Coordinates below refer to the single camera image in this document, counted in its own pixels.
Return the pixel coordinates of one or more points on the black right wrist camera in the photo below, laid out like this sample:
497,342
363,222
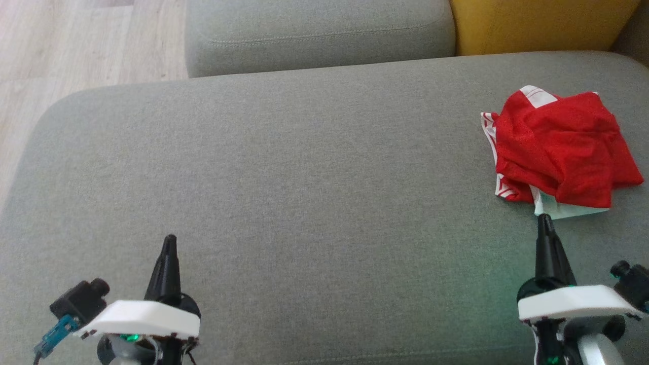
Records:
634,284

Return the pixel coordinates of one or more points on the yellow sofa backrest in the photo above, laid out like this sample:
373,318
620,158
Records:
542,23

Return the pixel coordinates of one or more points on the grey sofa seat cushion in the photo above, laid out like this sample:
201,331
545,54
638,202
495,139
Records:
319,30

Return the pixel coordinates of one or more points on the red and white jersey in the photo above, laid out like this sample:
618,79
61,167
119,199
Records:
557,147

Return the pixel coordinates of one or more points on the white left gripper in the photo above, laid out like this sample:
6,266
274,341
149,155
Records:
142,319

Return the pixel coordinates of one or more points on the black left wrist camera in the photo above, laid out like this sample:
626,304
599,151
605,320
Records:
81,299

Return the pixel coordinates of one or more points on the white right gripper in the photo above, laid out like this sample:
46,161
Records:
573,301

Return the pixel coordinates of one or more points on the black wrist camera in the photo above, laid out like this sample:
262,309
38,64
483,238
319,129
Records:
81,299
634,284

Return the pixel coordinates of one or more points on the large grey sofa ottoman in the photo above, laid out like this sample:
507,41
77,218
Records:
304,203

